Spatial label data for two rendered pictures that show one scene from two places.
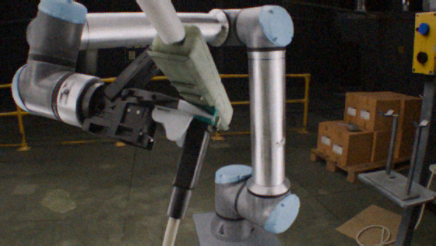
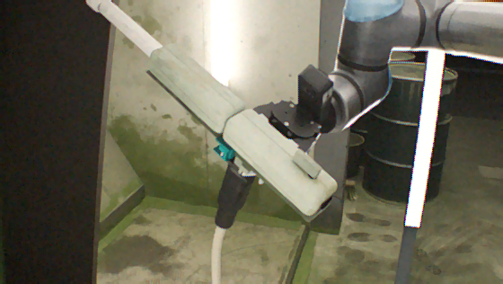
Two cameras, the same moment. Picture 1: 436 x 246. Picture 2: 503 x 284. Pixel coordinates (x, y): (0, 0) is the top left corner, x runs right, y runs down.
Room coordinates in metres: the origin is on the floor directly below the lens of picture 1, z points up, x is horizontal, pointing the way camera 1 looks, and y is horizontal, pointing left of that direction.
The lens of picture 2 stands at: (0.72, -0.45, 1.48)
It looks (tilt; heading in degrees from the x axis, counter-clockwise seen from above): 21 degrees down; 119
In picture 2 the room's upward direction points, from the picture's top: straight up
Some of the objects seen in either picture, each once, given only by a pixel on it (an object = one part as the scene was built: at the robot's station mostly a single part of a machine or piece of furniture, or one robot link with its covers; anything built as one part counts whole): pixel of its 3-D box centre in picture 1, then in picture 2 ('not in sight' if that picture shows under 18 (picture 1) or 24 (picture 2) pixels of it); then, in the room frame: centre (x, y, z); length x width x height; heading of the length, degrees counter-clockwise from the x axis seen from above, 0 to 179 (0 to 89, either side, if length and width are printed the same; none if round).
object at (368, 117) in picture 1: (377, 112); not in sight; (3.22, -1.88, 0.69); 0.38 x 0.29 x 0.36; 104
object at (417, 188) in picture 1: (397, 186); not in sight; (1.12, -0.81, 0.78); 0.31 x 0.23 x 0.01; 12
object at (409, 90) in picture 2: not in sight; (407, 132); (0.28, 2.63, 0.44); 0.59 x 0.58 x 0.89; 117
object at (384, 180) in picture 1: (400, 152); not in sight; (1.12, -0.79, 0.95); 0.26 x 0.15 x 0.32; 12
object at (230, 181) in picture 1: (235, 189); not in sight; (1.06, -0.07, 0.83); 0.17 x 0.15 x 0.18; 41
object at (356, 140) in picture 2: not in sight; (343, 155); (-0.20, 2.71, 0.14); 0.31 x 0.29 x 0.28; 102
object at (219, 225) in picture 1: (233, 219); not in sight; (1.07, -0.06, 0.69); 0.19 x 0.19 x 0.10
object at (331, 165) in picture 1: (366, 157); not in sight; (3.35, -1.87, 0.07); 1.20 x 0.80 x 0.14; 109
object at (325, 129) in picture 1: (336, 138); not in sight; (3.41, -1.46, 0.32); 0.38 x 0.29 x 0.36; 111
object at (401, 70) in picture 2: not in sight; (414, 73); (0.28, 2.63, 0.86); 0.54 x 0.54 x 0.01
